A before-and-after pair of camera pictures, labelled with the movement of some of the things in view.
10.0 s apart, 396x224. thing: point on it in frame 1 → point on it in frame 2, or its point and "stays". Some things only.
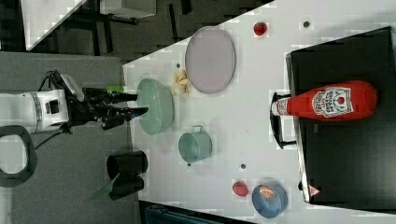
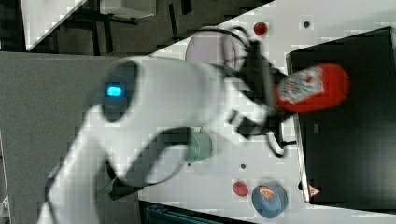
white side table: (42, 17) stays
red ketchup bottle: (337, 101) → (312, 89)
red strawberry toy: (240, 189) stays
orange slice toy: (267, 191) stays
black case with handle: (346, 163) stays
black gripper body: (84, 105) → (262, 77)
